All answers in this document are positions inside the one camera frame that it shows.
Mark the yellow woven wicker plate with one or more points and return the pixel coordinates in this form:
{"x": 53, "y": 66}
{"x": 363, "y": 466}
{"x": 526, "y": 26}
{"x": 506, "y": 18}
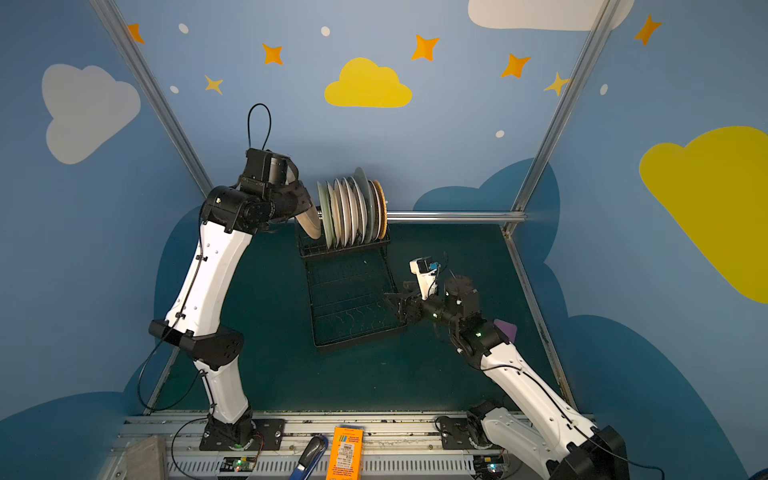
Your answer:
{"x": 382, "y": 210}

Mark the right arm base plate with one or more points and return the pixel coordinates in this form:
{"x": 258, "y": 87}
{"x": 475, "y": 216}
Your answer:
{"x": 460, "y": 433}

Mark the white plate orange sunburst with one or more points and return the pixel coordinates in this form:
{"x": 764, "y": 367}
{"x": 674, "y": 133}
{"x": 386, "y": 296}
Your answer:
{"x": 376, "y": 215}

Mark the orange yellow box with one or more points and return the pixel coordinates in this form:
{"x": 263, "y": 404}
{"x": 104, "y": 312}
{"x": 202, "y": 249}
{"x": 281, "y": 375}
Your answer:
{"x": 346, "y": 454}

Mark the dark navy plate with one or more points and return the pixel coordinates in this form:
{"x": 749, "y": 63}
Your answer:
{"x": 309, "y": 225}

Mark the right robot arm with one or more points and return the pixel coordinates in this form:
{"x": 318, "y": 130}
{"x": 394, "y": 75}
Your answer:
{"x": 557, "y": 442}

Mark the black wire dish rack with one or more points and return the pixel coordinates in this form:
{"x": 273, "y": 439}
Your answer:
{"x": 346, "y": 292}

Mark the blue black handled tool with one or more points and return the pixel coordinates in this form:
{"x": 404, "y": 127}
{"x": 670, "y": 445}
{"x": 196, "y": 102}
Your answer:
{"x": 310, "y": 457}

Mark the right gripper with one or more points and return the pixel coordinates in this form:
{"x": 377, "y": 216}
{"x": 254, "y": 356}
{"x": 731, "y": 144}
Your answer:
{"x": 417, "y": 306}

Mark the purple pink spatula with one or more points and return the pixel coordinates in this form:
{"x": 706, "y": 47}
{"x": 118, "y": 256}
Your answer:
{"x": 508, "y": 329}

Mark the cream floral plate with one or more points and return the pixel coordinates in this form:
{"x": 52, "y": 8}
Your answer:
{"x": 336, "y": 219}

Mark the large plain green plate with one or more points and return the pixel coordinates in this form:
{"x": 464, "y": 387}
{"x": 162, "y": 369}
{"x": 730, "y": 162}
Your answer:
{"x": 366, "y": 195}

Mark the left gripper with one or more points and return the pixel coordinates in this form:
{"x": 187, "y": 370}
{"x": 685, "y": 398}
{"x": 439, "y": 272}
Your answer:
{"x": 300, "y": 201}

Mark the white plate green lettered rim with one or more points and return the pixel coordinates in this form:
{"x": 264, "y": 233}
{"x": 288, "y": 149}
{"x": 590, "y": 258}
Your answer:
{"x": 358, "y": 203}

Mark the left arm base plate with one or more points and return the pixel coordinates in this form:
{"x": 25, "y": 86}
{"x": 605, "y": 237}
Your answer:
{"x": 270, "y": 435}

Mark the pale green floral plate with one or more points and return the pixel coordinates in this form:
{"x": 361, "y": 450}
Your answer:
{"x": 327, "y": 221}

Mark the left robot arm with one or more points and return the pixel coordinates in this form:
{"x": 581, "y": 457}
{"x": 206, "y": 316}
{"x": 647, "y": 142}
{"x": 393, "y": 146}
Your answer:
{"x": 268, "y": 191}

